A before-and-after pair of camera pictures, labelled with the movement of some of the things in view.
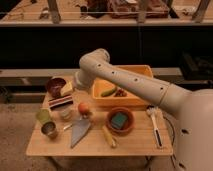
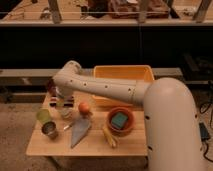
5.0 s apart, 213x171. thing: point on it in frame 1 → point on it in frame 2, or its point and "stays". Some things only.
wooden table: x=70 y=124 stays
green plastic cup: x=43 y=115 stays
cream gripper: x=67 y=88 → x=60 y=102
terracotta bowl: x=120 y=121 stays
